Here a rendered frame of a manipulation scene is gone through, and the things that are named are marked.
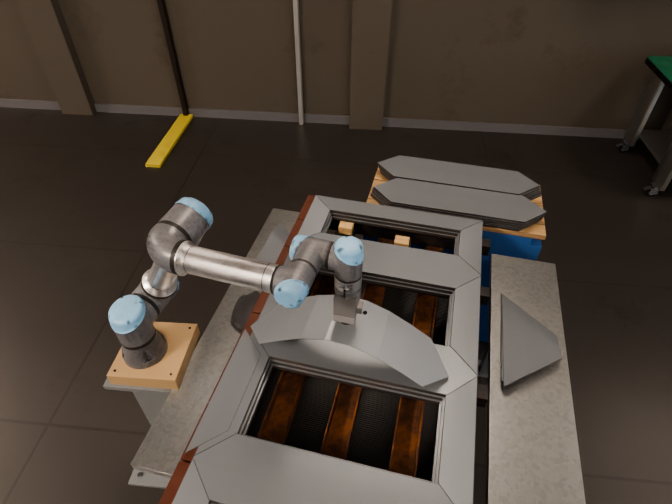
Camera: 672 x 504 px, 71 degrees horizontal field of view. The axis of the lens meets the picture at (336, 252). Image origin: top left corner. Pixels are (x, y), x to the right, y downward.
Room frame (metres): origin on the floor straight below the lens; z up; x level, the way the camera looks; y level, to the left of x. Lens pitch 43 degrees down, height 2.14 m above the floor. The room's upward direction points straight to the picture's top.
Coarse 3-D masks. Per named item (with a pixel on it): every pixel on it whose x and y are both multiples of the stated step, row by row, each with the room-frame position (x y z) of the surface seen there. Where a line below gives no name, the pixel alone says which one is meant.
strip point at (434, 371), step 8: (432, 344) 0.89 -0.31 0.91; (432, 352) 0.86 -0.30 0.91; (432, 360) 0.83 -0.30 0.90; (440, 360) 0.84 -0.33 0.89; (432, 368) 0.81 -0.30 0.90; (440, 368) 0.82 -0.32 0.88; (424, 376) 0.77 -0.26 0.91; (432, 376) 0.78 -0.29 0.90; (440, 376) 0.79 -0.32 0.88; (424, 384) 0.75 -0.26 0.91
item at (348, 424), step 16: (384, 240) 1.63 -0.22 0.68; (368, 288) 1.33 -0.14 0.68; (384, 288) 1.29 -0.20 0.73; (336, 400) 0.81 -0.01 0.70; (352, 400) 0.82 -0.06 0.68; (336, 416) 0.76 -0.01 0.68; (352, 416) 0.76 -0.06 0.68; (336, 432) 0.71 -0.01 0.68; (352, 432) 0.71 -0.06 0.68; (320, 448) 0.64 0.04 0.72; (336, 448) 0.66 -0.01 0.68
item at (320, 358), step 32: (384, 224) 1.57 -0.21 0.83; (416, 224) 1.54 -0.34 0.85; (416, 288) 1.20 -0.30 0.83; (448, 288) 1.18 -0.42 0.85; (448, 320) 1.05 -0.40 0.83; (288, 352) 0.89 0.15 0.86; (320, 352) 0.89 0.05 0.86; (352, 352) 0.89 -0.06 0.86; (448, 352) 0.90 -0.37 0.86; (256, 384) 0.77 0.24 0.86; (352, 384) 0.80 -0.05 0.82; (384, 384) 0.79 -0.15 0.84; (416, 384) 0.78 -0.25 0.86; (448, 384) 0.78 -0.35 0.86
